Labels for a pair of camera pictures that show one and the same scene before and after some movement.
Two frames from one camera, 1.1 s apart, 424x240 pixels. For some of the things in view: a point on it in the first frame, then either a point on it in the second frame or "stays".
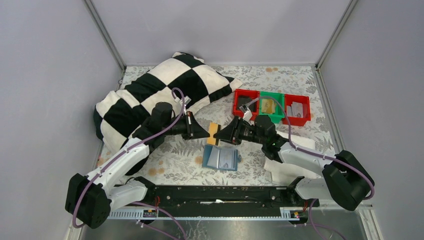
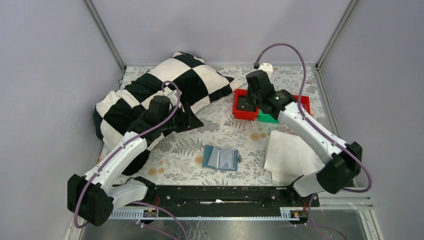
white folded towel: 285,174 stays
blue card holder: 216,157 stays
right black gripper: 232,132 → 249,96
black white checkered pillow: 180,79 stays
